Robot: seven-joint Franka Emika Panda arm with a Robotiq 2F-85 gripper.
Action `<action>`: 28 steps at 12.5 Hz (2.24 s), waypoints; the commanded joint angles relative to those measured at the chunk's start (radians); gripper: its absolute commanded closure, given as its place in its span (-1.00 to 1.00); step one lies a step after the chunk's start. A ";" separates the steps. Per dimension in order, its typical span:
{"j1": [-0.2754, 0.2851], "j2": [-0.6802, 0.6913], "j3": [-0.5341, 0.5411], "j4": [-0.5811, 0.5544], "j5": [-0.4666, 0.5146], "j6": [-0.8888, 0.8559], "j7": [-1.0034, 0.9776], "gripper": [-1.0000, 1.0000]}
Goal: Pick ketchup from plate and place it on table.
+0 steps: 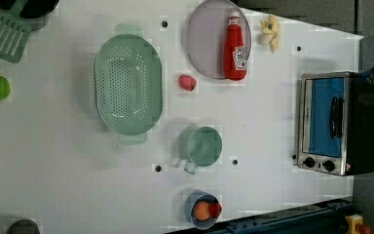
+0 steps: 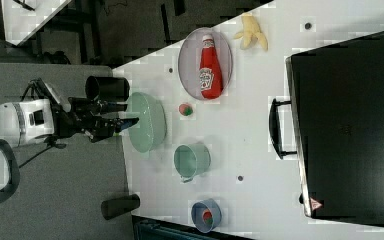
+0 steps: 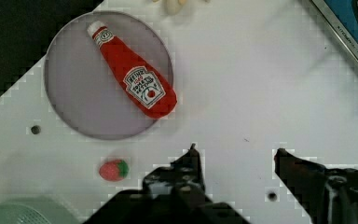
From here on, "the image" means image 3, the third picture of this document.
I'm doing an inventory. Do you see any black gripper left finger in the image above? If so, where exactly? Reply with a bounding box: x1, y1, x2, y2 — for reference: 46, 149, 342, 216
142, 143, 205, 195

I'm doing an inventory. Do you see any plush strawberry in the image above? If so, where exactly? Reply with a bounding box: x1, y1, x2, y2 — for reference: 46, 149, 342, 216
99, 160, 129, 182

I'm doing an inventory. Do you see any red plush ketchup bottle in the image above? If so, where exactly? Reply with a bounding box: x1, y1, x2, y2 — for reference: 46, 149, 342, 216
87, 21, 177, 119

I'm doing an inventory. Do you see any plush peeled banana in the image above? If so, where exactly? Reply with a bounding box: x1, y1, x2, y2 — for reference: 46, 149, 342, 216
151, 0, 212, 16

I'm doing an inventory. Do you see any silver toaster oven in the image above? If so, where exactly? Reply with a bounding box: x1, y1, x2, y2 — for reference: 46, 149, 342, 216
309, 0, 358, 64

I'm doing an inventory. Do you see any green perforated colander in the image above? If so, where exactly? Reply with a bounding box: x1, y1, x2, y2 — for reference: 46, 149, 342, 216
0, 198, 80, 224

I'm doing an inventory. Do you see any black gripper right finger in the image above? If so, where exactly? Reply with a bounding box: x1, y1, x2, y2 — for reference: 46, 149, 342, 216
274, 148, 328, 224

